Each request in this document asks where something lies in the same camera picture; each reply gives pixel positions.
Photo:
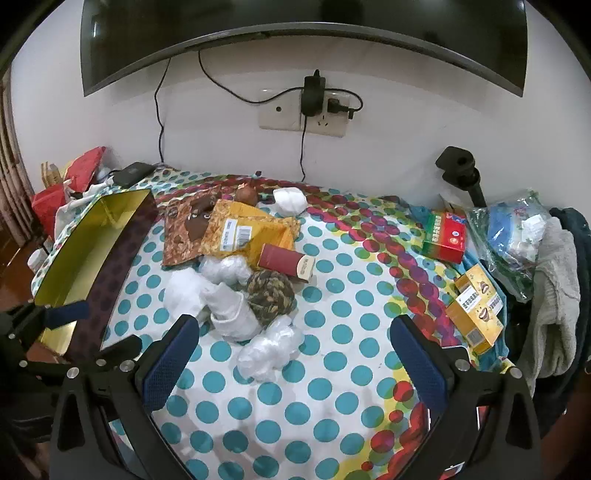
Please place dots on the gold box with purple sides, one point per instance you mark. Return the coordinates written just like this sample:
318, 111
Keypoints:
83, 258

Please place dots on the black set-top box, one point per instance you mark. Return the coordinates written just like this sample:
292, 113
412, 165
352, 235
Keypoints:
131, 174

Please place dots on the small yellow box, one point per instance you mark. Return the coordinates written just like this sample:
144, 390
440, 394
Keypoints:
475, 325
480, 281

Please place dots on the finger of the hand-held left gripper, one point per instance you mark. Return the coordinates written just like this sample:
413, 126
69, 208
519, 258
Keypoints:
69, 311
115, 348

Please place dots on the white tissue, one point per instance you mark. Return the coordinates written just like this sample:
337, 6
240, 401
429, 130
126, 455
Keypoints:
288, 201

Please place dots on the black angled plug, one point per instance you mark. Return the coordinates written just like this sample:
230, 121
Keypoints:
341, 107

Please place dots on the yellow snack packet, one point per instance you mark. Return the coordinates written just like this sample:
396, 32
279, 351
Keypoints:
268, 226

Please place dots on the black wall television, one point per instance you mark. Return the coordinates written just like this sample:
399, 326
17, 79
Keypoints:
300, 23

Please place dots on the black clamp mount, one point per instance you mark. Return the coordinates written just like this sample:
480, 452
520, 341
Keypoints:
461, 170

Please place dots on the rattan chair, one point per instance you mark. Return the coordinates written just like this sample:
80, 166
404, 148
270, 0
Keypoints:
11, 161

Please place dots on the wooden rack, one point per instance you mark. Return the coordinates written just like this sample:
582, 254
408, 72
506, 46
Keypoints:
50, 173

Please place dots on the white bottle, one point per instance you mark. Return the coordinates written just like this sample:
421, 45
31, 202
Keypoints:
36, 263

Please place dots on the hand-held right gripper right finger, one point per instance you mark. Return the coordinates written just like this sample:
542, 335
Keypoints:
420, 369

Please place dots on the brown cartoon figurine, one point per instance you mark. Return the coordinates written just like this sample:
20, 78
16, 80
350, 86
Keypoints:
247, 194

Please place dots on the dark clothing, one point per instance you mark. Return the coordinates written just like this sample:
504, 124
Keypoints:
577, 221

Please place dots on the green and red box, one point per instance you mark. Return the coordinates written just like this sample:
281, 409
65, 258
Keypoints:
445, 235

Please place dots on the clear plastic bag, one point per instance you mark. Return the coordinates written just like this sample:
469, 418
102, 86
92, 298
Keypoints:
226, 270
270, 346
184, 295

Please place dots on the grey towel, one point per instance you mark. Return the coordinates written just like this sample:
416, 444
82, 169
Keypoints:
551, 300

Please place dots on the white wall socket plate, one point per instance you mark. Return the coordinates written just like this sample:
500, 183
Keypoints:
281, 115

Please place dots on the brown patterned snack packet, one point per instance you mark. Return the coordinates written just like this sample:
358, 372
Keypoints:
184, 230

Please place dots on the polka dot tablecloth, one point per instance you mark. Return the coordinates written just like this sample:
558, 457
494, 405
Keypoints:
332, 323

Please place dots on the clear bag of packets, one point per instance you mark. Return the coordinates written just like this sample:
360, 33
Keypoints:
508, 235

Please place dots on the white socks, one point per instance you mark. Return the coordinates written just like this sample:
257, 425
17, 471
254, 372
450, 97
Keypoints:
233, 314

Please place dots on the red paper bag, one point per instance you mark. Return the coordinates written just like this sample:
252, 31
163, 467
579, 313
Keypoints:
85, 168

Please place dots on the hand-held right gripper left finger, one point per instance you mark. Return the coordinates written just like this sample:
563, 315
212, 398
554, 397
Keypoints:
168, 369

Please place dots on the black power adapter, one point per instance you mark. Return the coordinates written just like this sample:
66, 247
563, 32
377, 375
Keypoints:
313, 94

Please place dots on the red cylindrical can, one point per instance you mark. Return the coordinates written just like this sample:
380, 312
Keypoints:
281, 262

